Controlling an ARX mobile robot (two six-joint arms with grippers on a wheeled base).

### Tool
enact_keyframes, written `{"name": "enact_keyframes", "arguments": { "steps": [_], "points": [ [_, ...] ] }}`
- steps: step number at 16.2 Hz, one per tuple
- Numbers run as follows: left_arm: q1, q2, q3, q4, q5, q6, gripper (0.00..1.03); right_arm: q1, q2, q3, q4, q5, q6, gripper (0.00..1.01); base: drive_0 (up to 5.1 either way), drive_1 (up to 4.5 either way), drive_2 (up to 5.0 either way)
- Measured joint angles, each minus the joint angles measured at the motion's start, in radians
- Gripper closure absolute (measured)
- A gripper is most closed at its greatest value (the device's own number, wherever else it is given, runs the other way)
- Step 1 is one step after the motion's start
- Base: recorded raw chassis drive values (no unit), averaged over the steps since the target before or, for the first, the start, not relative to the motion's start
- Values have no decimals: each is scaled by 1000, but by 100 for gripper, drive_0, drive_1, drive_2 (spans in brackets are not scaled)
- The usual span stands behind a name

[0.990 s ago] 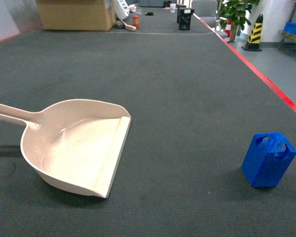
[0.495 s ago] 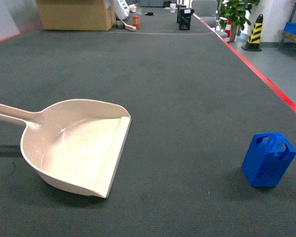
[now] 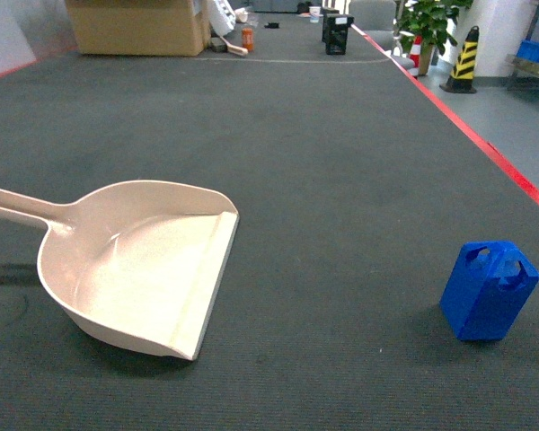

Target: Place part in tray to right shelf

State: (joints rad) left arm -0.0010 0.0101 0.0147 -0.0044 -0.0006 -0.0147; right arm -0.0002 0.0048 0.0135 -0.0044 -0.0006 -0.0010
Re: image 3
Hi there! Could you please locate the red white traffic cone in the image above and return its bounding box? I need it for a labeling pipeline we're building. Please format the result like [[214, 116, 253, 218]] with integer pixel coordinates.
[[409, 35, 422, 79]]

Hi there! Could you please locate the white paper cup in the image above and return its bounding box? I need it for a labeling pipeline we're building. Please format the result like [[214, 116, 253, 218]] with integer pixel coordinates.
[[309, 6, 321, 23]]

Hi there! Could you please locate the wooden brush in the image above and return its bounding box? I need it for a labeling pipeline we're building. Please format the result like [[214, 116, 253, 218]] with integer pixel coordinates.
[[209, 36, 249, 57]]

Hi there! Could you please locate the potted green plant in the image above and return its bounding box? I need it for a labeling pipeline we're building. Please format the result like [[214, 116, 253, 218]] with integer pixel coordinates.
[[396, 0, 473, 76]]

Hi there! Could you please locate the black crate stack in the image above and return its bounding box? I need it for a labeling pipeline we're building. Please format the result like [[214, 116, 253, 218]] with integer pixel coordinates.
[[322, 10, 354, 56]]

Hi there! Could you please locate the blue plastic part block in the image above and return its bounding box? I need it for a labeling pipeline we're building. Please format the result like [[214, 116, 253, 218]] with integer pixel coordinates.
[[439, 241, 539, 341]]

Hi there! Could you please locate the cardboard box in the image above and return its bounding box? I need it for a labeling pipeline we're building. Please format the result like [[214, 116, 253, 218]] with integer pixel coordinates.
[[65, 0, 209, 57]]

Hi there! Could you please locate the yellow black traffic cone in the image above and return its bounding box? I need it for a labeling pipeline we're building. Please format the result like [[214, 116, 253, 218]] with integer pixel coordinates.
[[439, 26, 480, 94]]

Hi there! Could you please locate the beige plastic dustpan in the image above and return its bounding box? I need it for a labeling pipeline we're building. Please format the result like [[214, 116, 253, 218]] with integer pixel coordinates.
[[0, 180, 239, 361]]

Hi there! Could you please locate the stainless steel shelf rack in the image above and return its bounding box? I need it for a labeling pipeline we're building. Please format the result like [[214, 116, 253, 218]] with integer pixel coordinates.
[[506, 1, 539, 92]]

